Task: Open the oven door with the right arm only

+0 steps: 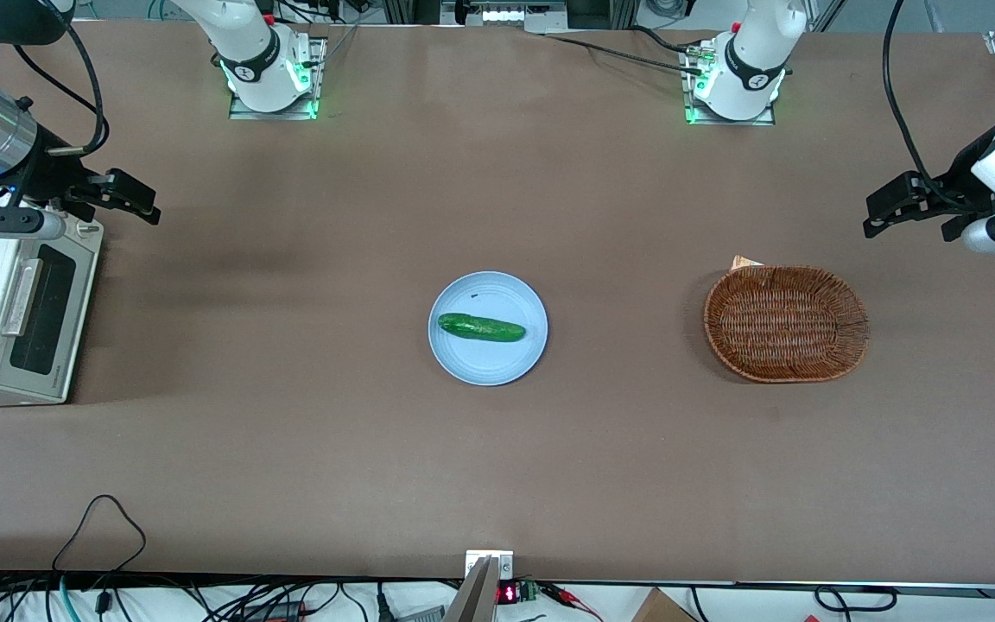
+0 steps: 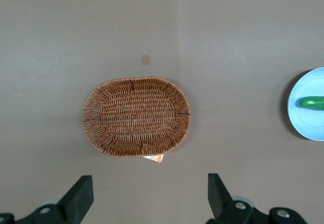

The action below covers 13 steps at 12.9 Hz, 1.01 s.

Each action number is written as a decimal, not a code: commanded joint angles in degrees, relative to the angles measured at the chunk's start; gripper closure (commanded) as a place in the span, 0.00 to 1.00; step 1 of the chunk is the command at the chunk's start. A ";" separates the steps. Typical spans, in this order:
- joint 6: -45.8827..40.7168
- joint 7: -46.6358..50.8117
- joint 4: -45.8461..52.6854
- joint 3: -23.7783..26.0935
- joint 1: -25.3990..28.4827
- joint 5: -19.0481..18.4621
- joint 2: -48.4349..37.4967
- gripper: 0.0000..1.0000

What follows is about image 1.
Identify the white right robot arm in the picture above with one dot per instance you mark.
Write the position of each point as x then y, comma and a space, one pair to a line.
249, 39

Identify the green cucumber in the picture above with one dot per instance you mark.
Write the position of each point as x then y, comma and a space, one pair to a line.
482, 328

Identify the red black clip leads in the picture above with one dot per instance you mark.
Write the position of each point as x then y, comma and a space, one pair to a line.
571, 596

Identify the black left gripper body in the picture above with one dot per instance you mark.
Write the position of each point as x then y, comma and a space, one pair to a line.
960, 183

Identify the black power adapter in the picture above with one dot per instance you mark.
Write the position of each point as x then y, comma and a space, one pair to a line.
277, 611

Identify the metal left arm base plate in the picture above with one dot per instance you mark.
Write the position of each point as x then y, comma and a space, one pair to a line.
693, 117

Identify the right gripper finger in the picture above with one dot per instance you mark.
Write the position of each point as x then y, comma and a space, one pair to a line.
126, 194
76, 213

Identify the orange paper basket tag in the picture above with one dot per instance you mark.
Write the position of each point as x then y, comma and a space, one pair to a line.
744, 262

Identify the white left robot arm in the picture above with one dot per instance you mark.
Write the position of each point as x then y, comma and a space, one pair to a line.
757, 52

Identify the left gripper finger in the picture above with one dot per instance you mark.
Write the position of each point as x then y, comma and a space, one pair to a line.
954, 228
895, 203

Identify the brown wicker oval basket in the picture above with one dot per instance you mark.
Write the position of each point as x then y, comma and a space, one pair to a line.
787, 324

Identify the silver camera mount bracket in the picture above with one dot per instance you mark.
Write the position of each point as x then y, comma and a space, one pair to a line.
487, 566

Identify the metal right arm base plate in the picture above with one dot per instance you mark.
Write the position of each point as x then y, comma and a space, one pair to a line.
318, 82

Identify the brown cardboard box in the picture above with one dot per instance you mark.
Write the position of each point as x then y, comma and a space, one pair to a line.
662, 607

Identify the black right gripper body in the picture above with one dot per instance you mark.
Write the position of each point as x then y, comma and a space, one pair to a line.
47, 170

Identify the red digit display module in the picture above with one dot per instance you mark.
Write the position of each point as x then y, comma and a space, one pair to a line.
508, 593

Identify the light blue round plate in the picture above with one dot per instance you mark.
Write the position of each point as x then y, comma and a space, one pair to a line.
489, 289

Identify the silver oven knob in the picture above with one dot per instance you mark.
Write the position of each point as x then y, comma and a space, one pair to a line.
87, 230

